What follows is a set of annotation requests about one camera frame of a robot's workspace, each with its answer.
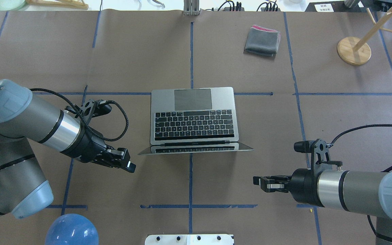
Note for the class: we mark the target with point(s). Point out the round wooden stand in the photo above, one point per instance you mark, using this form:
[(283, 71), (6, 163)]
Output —
[(356, 51)]

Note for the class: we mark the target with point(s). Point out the folded grey cloth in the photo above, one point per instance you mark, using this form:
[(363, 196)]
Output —
[(262, 41)]

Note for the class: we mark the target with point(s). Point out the white label sign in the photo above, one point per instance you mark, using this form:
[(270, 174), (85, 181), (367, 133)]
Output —
[(324, 7)]

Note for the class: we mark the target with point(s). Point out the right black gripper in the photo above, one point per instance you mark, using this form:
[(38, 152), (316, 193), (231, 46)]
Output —
[(303, 186)]

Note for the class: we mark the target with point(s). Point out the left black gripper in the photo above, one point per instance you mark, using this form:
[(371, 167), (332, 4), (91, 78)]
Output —
[(87, 145)]

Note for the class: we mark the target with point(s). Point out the metal bracket at edge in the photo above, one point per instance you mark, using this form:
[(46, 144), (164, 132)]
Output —
[(191, 7)]

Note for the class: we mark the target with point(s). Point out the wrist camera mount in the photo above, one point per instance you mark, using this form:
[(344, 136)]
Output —
[(319, 152), (94, 108)]

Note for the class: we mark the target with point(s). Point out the wooden triangle frame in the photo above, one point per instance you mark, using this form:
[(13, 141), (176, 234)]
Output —
[(72, 4)]

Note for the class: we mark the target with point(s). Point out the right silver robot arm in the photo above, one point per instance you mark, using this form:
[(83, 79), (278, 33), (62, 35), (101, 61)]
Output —
[(368, 193)]

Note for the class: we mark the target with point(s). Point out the green tape roll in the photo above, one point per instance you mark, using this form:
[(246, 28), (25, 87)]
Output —
[(11, 5)]

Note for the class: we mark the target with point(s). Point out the blue desk lamp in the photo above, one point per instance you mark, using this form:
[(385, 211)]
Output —
[(72, 229)]

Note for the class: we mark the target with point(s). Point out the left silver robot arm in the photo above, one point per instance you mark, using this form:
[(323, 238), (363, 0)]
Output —
[(24, 189)]

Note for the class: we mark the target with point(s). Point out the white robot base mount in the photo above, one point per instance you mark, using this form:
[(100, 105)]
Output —
[(190, 239)]

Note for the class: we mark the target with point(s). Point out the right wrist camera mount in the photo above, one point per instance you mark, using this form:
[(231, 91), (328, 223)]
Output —
[(319, 152)]

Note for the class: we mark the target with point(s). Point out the silver laptop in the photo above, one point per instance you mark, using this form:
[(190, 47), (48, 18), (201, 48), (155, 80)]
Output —
[(193, 120)]

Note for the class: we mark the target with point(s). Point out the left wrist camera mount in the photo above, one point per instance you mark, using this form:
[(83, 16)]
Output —
[(94, 108)]

